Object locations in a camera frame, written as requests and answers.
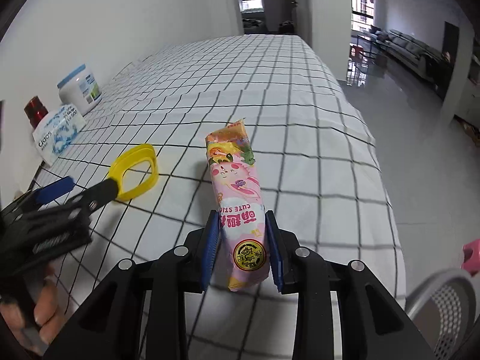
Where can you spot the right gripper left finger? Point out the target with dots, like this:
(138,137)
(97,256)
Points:
(136,299)

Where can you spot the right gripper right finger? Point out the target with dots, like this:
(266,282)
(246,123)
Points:
(372,323)

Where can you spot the pink snack wrapper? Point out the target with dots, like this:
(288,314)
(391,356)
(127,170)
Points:
(235,182)

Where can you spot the grey perforated trash basket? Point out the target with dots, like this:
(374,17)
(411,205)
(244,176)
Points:
(444,309)

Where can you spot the left hand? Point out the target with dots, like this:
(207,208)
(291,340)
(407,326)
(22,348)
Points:
(35,333)

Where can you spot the white tissue pack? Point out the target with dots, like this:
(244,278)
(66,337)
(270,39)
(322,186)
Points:
(56,131)

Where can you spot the red thermos bottle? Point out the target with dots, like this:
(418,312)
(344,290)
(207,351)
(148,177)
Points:
(35,111)

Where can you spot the pink plastic stool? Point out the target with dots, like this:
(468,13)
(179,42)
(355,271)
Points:
(471,262)

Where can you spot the white jar blue lid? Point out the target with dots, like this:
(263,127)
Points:
(80,88)

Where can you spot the white checkered tablecloth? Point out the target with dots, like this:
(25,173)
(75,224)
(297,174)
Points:
(315,157)

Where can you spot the grey sofa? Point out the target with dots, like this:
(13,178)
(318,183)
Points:
(426,61)

